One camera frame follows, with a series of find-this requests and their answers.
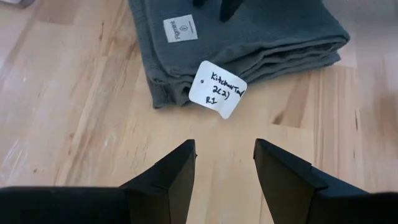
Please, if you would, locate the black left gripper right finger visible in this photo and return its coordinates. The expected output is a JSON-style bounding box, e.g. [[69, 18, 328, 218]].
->
[[253, 138, 398, 224]]

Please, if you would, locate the white tag of grey towel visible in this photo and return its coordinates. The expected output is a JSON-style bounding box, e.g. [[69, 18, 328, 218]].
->
[[188, 60, 248, 120]]

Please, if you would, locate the dark grey towel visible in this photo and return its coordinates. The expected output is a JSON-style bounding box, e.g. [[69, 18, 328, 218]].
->
[[127, 0, 351, 110]]

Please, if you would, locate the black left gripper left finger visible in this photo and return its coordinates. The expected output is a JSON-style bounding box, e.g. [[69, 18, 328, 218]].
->
[[0, 139, 197, 224]]

